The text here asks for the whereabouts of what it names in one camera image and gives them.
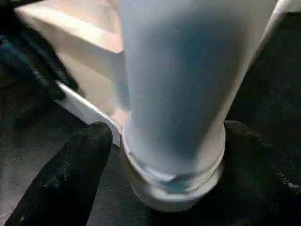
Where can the white plastic table leg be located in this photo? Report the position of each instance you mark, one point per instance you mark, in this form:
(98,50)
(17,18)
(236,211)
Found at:
(176,82)

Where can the white plastic table top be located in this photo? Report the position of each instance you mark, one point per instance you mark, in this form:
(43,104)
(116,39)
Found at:
(82,47)

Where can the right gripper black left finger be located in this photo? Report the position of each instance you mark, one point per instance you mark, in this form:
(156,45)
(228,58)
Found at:
(65,179)

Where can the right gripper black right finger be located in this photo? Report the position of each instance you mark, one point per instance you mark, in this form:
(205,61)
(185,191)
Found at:
(258,183)

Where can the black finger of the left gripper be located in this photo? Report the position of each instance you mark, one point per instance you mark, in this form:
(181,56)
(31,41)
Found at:
(51,63)
(23,70)

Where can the black plastic mat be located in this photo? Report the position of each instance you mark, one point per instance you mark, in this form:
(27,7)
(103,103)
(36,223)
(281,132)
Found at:
(270,82)

